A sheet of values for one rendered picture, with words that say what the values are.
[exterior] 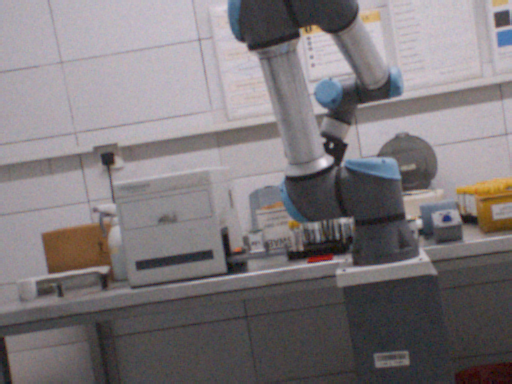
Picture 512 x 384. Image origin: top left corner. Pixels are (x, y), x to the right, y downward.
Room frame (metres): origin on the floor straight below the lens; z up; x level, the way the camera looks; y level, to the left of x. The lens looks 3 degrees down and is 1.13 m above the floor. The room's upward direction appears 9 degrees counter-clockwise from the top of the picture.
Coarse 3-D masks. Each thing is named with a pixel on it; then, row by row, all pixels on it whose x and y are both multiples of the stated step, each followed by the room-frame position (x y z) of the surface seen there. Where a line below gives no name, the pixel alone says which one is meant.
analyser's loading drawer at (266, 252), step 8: (248, 248) 1.79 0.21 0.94; (264, 248) 1.79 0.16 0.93; (280, 248) 1.84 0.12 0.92; (288, 248) 1.83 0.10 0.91; (232, 256) 1.84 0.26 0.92; (240, 256) 1.81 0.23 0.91; (248, 256) 1.79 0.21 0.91; (256, 256) 1.78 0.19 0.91; (264, 256) 1.79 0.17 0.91; (272, 256) 1.78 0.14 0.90
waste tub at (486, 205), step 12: (492, 192) 1.89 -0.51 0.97; (504, 192) 1.88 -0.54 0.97; (480, 204) 1.77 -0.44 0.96; (492, 204) 1.77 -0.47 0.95; (504, 204) 1.76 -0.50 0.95; (480, 216) 1.80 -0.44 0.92; (492, 216) 1.77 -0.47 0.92; (504, 216) 1.76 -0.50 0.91; (480, 228) 1.86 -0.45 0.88; (492, 228) 1.77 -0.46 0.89; (504, 228) 1.76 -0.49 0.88
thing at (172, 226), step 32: (128, 192) 1.80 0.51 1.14; (160, 192) 1.79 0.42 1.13; (192, 192) 1.79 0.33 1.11; (224, 192) 1.91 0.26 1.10; (128, 224) 1.80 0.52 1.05; (160, 224) 1.79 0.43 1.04; (192, 224) 1.79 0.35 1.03; (224, 224) 1.84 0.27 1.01; (128, 256) 1.80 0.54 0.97; (160, 256) 1.80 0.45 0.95; (192, 256) 1.79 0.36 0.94; (224, 256) 1.78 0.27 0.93
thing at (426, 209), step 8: (448, 200) 1.83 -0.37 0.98; (424, 208) 1.84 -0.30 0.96; (432, 208) 1.84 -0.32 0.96; (440, 208) 1.83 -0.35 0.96; (448, 208) 1.83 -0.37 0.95; (424, 216) 1.84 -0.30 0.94; (424, 224) 1.84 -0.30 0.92; (432, 224) 1.84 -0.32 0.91; (424, 232) 1.84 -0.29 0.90; (432, 232) 1.84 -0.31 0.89
